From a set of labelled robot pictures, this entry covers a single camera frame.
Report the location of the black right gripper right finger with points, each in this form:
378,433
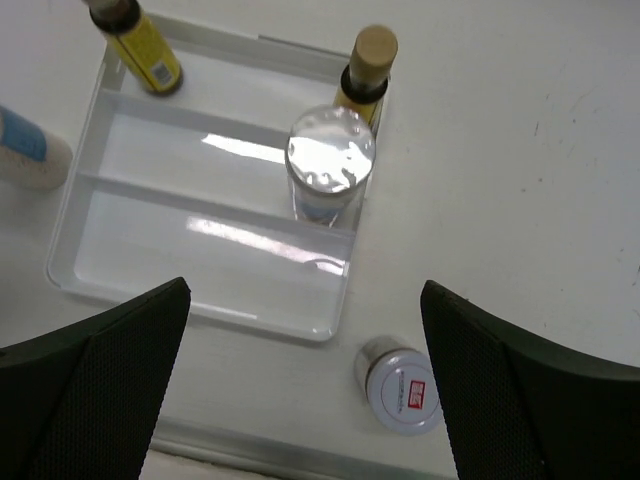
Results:
519,406

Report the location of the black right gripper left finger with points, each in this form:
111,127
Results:
82,402

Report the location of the tall silver-lid jar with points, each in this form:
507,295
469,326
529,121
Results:
32,157
329,157

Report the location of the brown sauce bottle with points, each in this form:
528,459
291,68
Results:
365,80
138,43

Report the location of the right short white-lid jar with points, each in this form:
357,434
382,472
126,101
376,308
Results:
399,386

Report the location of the white tiered organizer tray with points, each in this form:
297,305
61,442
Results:
193,185

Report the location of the aluminium front rail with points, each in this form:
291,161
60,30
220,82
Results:
273,458

